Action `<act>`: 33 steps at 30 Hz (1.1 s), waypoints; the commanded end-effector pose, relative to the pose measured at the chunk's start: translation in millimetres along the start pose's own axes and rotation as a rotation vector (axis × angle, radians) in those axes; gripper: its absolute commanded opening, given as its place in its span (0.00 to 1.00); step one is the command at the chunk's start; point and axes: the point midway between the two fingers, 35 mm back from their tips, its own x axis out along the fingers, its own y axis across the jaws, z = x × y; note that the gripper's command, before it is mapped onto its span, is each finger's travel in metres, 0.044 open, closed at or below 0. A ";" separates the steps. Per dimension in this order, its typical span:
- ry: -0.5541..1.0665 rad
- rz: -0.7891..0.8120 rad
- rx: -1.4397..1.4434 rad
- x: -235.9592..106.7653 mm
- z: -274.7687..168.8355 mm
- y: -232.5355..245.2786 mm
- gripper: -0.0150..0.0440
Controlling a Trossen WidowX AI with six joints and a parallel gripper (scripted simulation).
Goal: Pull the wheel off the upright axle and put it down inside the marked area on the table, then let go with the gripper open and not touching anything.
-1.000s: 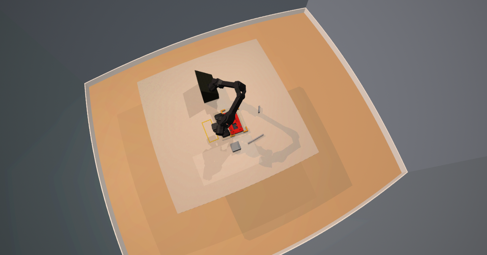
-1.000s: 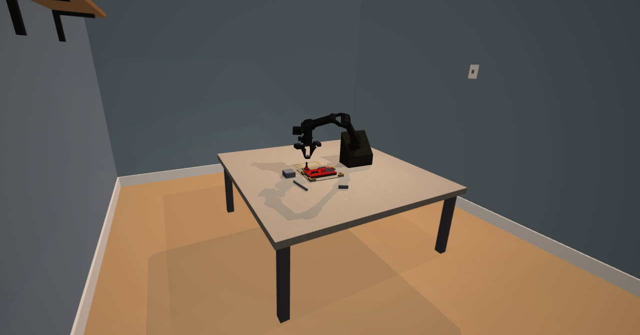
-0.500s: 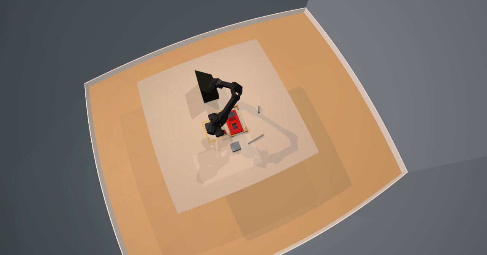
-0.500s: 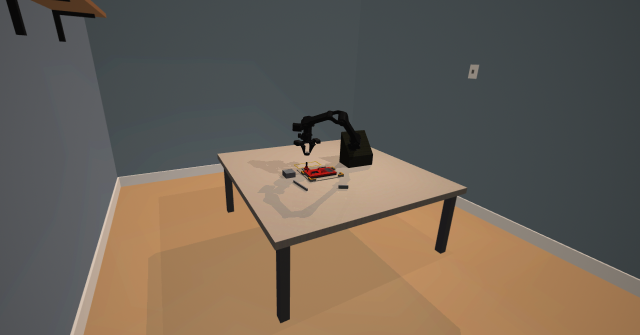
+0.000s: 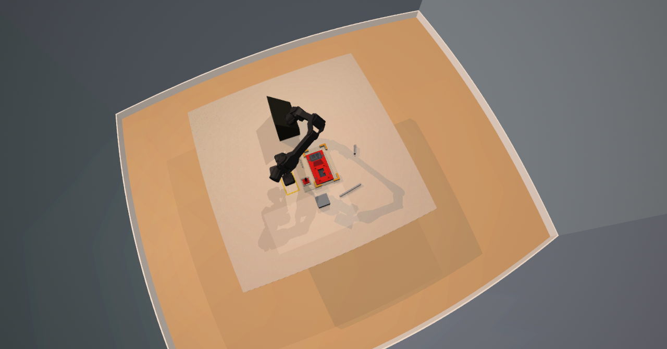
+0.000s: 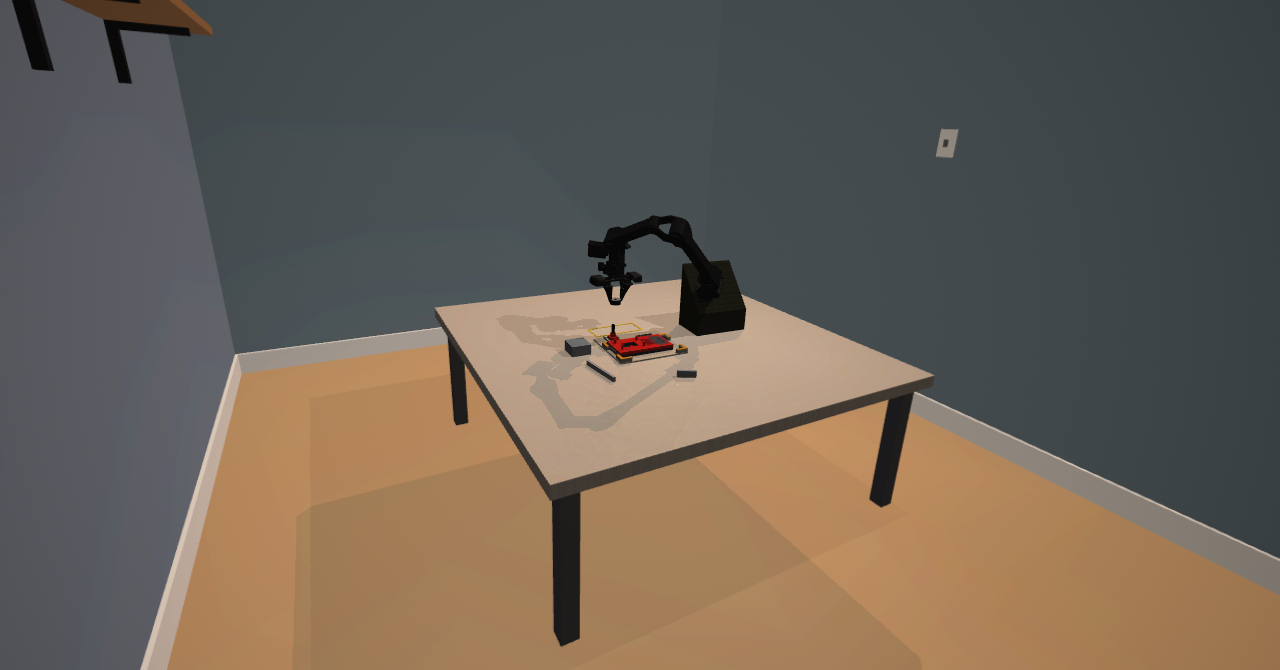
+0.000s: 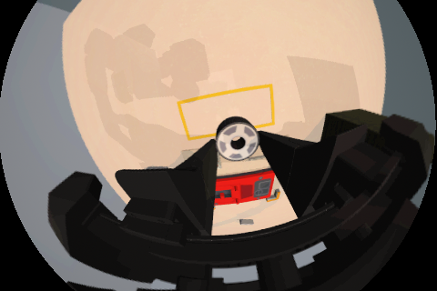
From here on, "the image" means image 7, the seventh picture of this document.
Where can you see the black and grey wheel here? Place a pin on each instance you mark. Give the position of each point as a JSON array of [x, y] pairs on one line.
[[232, 127]]

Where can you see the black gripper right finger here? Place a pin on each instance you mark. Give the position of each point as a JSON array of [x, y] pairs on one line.
[[302, 167]]

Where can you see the yellow rectangular outline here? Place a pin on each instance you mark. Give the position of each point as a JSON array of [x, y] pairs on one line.
[[226, 93]]

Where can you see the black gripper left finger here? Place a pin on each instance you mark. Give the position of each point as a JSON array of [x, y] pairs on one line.
[[191, 185]]

